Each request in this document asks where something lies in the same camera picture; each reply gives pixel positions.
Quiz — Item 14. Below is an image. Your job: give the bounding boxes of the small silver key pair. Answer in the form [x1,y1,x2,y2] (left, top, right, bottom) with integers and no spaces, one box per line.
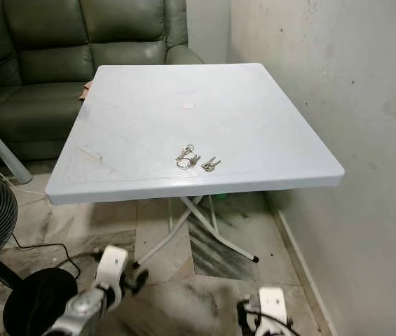
[201,157,222,174]

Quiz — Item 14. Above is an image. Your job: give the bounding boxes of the white plastic folding table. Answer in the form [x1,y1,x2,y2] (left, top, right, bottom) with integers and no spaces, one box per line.
[45,63,346,269]

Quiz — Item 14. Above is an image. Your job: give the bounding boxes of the brown crumpled cloth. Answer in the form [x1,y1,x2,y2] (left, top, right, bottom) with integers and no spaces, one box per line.
[78,80,94,102]

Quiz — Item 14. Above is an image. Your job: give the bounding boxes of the green leather sofa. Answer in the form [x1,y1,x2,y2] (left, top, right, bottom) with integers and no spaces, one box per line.
[0,0,204,162]

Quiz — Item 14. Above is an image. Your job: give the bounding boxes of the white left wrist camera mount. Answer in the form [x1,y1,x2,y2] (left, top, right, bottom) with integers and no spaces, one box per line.
[94,245,130,309]

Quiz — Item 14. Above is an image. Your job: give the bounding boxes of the black fan power cable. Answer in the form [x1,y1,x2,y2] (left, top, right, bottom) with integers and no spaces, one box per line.
[10,234,102,281]

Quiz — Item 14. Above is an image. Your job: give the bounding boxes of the silver keys on large ring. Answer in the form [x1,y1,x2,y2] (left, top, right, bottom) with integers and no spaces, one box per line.
[175,144,202,170]

